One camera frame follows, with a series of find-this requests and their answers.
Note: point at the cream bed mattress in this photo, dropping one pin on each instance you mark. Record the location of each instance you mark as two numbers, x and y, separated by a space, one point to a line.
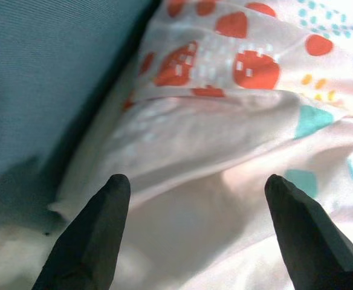
7 256

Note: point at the teal fabric headboard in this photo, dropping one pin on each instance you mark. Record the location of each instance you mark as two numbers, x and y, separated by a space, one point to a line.
43 75

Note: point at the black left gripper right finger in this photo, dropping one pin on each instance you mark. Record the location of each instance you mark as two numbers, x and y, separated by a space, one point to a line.
315 247

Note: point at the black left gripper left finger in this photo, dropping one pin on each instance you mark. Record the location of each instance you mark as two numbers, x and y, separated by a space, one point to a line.
86 247

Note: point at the pink pillow with orange spots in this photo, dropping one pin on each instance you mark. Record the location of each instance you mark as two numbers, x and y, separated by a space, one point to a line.
225 136

